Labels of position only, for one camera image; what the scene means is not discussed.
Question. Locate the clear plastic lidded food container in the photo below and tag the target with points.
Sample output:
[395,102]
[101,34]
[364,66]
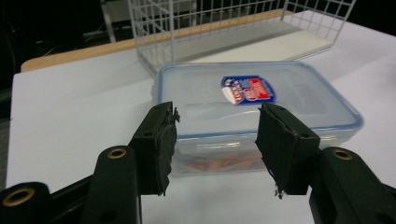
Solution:
[218,109]

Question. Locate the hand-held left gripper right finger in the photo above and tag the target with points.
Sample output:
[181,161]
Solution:
[299,155]

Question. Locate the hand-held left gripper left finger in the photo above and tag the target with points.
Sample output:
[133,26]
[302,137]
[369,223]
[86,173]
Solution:
[149,155]

